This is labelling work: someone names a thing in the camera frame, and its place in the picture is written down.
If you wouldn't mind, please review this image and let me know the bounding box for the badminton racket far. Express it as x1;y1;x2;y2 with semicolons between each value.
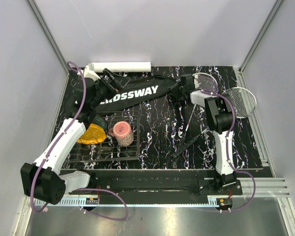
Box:
173;87;257;158

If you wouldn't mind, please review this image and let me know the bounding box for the badminton racket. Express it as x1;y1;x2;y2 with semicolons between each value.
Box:
173;87;257;158
178;72;218;149

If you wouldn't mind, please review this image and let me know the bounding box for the white shuttlecock tube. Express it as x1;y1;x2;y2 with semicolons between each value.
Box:
86;62;151;73

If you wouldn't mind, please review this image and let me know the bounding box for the badminton racket near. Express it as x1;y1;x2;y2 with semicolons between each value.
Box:
178;72;218;149

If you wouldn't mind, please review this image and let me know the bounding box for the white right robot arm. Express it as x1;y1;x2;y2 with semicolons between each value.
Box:
179;72;236;195

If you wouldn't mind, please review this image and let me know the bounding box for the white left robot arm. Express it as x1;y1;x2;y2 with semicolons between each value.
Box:
20;68;130;206

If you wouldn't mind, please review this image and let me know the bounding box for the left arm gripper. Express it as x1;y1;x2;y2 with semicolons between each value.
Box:
91;69;131;109

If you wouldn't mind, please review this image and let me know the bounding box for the yellow cloth item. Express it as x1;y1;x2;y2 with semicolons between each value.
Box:
77;123;107;145

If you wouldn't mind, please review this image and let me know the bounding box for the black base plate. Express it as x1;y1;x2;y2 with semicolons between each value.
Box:
91;177;243;196

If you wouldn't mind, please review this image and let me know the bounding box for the aluminium frame rail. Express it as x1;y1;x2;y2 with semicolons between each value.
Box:
239;177;290;198

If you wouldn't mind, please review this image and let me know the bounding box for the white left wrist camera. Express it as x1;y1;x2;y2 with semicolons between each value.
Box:
83;65;101;81

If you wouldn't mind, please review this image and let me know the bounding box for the wire rack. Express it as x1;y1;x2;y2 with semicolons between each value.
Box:
64;110;140;164

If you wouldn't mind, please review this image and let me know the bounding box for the green round object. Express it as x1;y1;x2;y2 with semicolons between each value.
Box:
92;115;108;130

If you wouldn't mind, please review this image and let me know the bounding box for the black racket bag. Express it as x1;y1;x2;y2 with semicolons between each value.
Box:
66;73;182;116

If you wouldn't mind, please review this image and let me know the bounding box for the pink patterned mug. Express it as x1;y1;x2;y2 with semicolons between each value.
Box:
108;121;134;147

